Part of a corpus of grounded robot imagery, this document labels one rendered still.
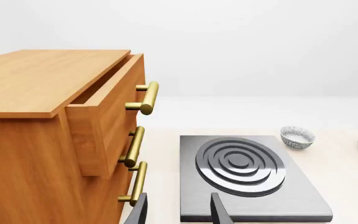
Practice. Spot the flat black stove plate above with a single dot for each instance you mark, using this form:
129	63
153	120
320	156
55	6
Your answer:
244	177

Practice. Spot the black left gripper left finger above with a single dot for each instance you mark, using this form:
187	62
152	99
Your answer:
138	211

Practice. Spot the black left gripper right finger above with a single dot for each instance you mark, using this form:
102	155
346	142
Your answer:
219	210

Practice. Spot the open wooden drawer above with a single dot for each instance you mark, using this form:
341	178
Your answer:
107	121

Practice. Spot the wooden cabinet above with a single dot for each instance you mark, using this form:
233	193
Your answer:
33	130

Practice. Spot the patterned black and white bowl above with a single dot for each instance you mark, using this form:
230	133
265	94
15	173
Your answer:
297	138

